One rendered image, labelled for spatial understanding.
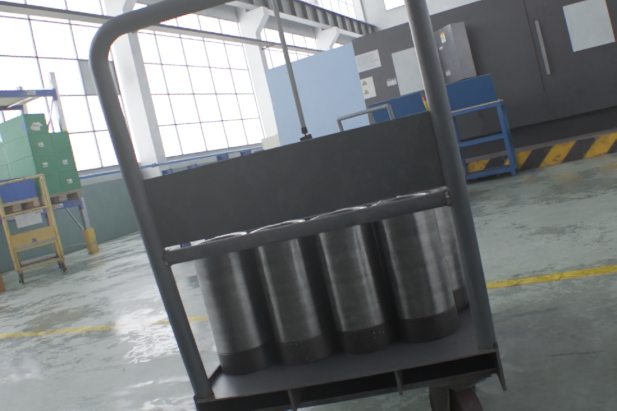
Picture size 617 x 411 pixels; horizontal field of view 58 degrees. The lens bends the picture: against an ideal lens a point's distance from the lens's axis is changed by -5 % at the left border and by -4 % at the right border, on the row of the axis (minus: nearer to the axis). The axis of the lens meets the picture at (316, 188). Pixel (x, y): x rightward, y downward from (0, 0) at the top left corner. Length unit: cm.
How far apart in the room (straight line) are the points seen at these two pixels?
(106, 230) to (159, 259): 1153
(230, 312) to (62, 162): 849
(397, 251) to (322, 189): 23
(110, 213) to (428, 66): 1198
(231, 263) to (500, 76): 632
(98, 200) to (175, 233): 1155
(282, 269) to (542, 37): 638
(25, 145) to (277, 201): 846
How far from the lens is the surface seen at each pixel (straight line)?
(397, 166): 96
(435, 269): 115
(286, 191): 98
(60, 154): 961
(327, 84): 791
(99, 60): 104
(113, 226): 1275
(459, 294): 131
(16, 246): 766
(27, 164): 937
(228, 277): 119
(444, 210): 128
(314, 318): 118
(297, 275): 116
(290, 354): 120
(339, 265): 114
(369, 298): 115
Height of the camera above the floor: 65
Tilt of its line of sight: 3 degrees down
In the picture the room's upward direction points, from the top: 13 degrees counter-clockwise
